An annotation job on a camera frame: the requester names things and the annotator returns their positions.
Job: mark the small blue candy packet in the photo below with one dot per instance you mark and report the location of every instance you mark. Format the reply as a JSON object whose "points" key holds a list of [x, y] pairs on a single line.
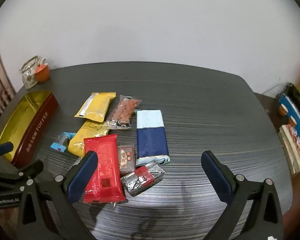
{"points": [[58, 146]]}

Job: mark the yellow gold-printed packet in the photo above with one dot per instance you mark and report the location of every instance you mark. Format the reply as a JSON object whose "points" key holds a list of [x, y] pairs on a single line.
{"points": [[81, 140]]}

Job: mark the orange lidded clay cup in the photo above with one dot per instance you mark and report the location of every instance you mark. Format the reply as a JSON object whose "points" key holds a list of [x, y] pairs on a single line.
{"points": [[42, 74]]}

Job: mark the red tin box gold inside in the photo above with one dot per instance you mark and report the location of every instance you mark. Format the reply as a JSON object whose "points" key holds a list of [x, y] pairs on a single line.
{"points": [[37, 130]]}

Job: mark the small brown snack packet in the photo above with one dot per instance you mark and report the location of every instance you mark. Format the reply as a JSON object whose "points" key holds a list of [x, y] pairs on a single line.
{"points": [[126, 160]]}

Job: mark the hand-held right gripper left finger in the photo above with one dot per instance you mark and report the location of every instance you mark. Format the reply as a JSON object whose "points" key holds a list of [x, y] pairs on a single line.
{"points": [[82, 175]]}

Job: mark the clear peanut packet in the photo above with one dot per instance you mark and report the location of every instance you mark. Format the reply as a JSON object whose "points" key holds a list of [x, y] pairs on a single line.
{"points": [[123, 108]]}

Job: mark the stack of books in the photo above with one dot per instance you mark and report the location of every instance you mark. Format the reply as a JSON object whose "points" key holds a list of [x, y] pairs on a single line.
{"points": [[291, 150]]}

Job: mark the yellow packet with silver stripe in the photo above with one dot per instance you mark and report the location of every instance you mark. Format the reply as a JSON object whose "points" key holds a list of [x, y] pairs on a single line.
{"points": [[97, 107]]}

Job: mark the floral ceramic teapot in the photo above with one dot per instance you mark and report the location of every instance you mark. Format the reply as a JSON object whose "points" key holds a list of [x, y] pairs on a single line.
{"points": [[27, 78]]}

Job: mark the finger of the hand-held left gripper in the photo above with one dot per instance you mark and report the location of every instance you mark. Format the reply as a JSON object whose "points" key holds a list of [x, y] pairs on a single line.
{"points": [[20, 173], [3, 148]]}

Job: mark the red snack packet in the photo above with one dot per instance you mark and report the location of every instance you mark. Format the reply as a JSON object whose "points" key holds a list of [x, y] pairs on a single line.
{"points": [[107, 170]]}

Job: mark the clear packet with red label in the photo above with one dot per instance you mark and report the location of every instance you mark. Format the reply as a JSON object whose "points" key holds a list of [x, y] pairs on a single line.
{"points": [[140, 180]]}

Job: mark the blue and white box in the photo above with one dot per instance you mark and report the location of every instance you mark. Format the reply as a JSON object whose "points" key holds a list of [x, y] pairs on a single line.
{"points": [[293, 115]]}

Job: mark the navy and pale blue packet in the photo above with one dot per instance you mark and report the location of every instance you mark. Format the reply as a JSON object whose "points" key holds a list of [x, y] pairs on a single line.
{"points": [[151, 142]]}

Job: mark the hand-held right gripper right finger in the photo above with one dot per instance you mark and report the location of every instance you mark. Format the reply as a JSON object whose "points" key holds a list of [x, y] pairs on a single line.
{"points": [[216, 177]]}

